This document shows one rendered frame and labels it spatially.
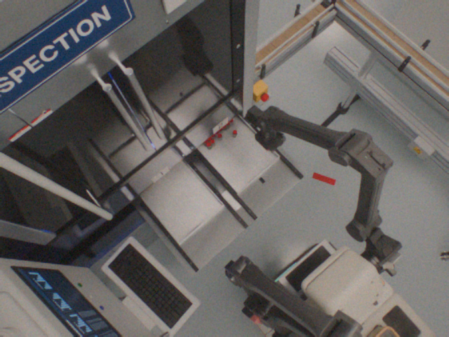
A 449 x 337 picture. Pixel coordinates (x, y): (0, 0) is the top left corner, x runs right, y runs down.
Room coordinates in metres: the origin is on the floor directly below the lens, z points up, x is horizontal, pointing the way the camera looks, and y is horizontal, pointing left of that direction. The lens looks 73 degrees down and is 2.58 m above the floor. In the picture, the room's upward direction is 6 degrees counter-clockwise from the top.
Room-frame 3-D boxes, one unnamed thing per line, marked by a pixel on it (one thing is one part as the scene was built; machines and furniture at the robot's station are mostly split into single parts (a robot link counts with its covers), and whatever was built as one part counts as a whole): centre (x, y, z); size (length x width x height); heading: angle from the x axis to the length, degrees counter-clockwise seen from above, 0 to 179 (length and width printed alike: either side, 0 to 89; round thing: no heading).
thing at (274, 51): (1.13, -0.34, 0.92); 0.69 x 0.16 x 0.16; 125
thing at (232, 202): (0.39, 0.00, 0.91); 0.14 x 0.03 x 0.06; 36
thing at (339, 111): (1.10, -0.87, 0.07); 0.50 x 0.08 x 0.14; 125
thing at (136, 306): (0.02, 0.42, 0.79); 0.45 x 0.28 x 0.03; 42
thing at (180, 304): (0.04, 0.39, 0.82); 0.40 x 0.14 x 0.02; 42
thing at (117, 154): (0.38, 0.45, 1.50); 0.47 x 0.01 x 0.59; 125
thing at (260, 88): (0.85, -0.19, 0.99); 0.08 x 0.07 x 0.07; 35
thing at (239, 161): (0.61, -0.05, 0.90); 0.34 x 0.26 x 0.04; 35
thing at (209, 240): (0.45, 0.05, 0.87); 0.70 x 0.48 x 0.02; 125
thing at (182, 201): (0.41, 0.23, 0.90); 0.34 x 0.26 x 0.04; 35
